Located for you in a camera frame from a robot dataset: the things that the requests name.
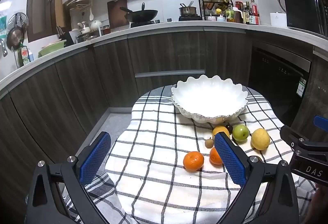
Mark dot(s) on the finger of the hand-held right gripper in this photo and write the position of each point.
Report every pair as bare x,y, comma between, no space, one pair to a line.
290,134
321,122

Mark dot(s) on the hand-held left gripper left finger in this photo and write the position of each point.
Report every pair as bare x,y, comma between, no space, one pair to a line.
94,156

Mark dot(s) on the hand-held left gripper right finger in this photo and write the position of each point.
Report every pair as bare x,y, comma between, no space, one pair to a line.
229,160

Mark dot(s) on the orange tangerine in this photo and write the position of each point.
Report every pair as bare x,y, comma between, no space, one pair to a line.
193,161
214,157

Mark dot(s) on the small tan longan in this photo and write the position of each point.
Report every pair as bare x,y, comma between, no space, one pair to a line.
208,143

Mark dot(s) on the green apple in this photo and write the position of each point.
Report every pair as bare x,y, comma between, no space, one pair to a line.
240,133

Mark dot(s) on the yellow lemon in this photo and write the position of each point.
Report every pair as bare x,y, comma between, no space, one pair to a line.
260,139

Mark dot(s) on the white scalloped bowl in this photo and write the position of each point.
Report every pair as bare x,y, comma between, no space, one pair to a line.
208,101

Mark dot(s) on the yellow orange fruit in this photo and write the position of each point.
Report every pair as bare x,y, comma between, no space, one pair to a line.
220,129

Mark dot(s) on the dark plum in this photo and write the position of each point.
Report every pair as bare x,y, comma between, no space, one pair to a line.
229,127

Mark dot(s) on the black built-in dishwasher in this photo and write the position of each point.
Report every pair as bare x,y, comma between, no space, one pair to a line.
276,80

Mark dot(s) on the black white checked cloth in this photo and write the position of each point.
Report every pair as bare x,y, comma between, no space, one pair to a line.
158,142

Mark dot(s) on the dark wood base cabinets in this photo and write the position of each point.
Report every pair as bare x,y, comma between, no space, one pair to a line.
102,72

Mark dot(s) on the black microwave oven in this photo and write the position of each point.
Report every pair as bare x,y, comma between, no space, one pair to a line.
302,12

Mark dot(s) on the green plastic basin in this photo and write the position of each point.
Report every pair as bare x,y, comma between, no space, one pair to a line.
52,49

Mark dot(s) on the black knife block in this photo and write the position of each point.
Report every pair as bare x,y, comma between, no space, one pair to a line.
67,38

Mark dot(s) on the green dish soap bottle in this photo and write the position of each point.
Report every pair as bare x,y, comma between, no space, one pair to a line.
24,56

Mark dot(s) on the clear bottle red label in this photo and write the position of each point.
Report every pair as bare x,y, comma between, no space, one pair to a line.
254,13

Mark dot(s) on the dark sauce bottle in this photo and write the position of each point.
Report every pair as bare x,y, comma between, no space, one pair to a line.
247,13

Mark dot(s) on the white teapot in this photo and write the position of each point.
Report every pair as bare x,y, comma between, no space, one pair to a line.
95,25

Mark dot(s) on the red cap jar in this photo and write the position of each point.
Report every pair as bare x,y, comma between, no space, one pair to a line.
238,12

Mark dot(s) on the green lid jar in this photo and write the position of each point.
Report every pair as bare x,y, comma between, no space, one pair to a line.
229,16

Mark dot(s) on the white spatula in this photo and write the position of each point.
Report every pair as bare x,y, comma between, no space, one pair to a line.
91,15

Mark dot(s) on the brown cutting board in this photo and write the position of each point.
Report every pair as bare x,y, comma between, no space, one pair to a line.
115,13

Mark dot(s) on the hanging frying pan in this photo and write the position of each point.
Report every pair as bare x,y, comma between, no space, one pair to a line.
16,34

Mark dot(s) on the gas stove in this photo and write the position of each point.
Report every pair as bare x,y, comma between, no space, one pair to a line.
189,18

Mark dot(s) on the black wok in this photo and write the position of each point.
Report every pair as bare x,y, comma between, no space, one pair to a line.
141,15

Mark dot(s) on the black spice rack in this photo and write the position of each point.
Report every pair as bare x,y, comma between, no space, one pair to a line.
215,6

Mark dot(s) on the steel saucepan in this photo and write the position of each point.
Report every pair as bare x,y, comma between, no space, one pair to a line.
187,10

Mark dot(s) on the brown door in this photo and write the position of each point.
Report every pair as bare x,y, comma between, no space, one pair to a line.
42,6

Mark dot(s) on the wooden wall rack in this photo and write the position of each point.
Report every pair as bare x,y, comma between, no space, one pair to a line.
80,1

